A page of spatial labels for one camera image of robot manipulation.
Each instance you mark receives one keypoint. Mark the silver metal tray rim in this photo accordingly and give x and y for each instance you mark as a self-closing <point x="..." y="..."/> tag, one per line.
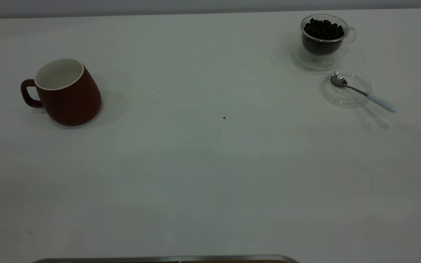
<point x="159" y="259"/>

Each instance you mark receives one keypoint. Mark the small clear glass dish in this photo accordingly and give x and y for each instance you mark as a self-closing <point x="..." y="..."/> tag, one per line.
<point x="345" y="100"/>

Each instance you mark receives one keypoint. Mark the clear glass saucer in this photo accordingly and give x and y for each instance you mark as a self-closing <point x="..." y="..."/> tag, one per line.
<point x="305" y="62"/>

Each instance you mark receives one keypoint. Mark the red ceramic mug white inside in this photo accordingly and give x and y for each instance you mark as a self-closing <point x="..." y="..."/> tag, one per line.
<point x="71" y="98"/>

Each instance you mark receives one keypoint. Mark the heap of coffee beans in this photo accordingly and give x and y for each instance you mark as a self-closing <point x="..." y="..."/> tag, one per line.
<point x="323" y="30"/>

